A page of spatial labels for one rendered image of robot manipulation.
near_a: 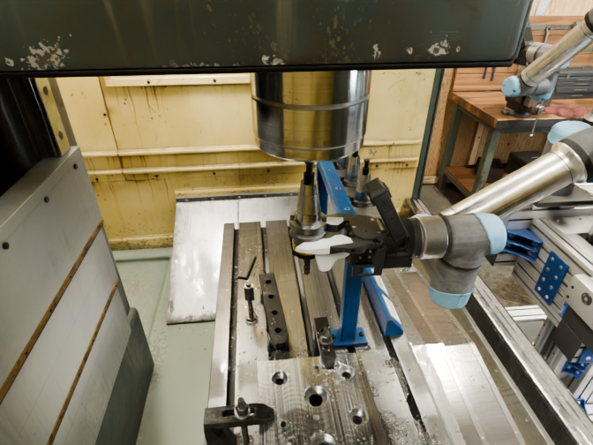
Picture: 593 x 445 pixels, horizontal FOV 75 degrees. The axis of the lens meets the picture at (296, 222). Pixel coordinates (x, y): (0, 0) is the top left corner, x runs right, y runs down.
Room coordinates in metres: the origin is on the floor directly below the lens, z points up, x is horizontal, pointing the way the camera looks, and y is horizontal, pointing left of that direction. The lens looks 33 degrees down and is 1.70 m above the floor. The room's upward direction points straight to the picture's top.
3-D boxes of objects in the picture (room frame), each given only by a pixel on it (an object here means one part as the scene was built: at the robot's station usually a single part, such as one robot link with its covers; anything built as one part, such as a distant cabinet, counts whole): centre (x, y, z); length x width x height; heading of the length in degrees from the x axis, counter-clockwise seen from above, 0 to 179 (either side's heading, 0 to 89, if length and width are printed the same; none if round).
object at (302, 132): (0.53, -0.02, 1.56); 0.16 x 0.16 x 0.12
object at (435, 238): (0.56, -0.23, 1.31); 0.08 x 0.05 x 0.08; 6
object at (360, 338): (0.68, -0.13, 1.05); 0.10 x 0.05 x 0.30; 96
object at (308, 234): (0.53, -0.02, 1.35); 0.06 x 0.06 x 0.03
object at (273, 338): (0.74, 0.06, 0.93); 0.26 x 0.05 x 0.06; 11
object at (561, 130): (1.27, -0.94, 1.20); 0.13 x 0.12 x 0.14; 109
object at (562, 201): (1.27, -0.95, 1.01); 0.36 x 0.22 x 0.06; 95
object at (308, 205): (0.53, -0.02, 1.40); 0.04 x 0.04 x 0.07
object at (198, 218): (1.18, 0.05, 0.75); 0.89 x 0.70 x 0.26; 96
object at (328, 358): (0.59, -0.06, 0.97); 0.13 x 0.03 x 0.15; 6
